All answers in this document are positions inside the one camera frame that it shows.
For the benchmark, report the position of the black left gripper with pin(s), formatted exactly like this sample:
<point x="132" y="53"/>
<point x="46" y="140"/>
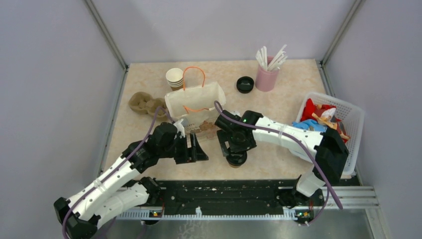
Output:
<point x="195" y="153"/>

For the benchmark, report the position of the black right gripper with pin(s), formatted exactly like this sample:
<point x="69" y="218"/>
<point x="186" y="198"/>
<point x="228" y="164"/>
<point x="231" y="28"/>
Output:
<point x="224" y="137"/>

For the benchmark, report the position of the black plastic cup lid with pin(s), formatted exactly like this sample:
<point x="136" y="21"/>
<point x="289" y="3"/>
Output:
<point x="237" y="158"/>

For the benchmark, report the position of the cream paper gift bag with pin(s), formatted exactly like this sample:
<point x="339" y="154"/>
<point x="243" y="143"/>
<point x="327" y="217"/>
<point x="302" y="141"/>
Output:
<point x="195" y="106"/>

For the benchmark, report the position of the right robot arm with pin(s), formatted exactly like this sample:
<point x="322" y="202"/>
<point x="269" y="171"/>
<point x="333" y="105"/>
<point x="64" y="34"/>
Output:
<point x="326" y="150"/>

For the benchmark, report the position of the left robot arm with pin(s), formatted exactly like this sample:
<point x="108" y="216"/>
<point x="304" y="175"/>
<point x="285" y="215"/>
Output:
<point x="116" y="190"/>

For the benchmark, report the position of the spare black cup lid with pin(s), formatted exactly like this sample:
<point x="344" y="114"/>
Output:
<point x="245" y="84"/>

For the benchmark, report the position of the pink straw holder cup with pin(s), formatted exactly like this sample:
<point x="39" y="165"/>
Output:
<point x="265" y="81"/>

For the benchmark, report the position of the blue cartoon packet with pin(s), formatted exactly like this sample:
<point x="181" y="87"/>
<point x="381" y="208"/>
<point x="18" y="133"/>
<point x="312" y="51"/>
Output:
<point x="310" y="124"/>

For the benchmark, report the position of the stack of paper cups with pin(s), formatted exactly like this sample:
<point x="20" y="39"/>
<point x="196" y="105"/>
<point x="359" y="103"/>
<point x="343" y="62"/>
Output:
<point x="174" y="78"/>

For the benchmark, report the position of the white wrapped straws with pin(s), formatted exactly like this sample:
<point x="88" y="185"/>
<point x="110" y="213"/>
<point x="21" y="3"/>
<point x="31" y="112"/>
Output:
<point x="270" y="64"/>

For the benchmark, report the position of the red snack packet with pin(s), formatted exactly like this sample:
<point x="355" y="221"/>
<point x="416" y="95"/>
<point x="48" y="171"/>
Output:
<point x="325" y="116"/>

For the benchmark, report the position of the white plastic basket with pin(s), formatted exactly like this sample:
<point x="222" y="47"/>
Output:
<point x="352" y="118"/>

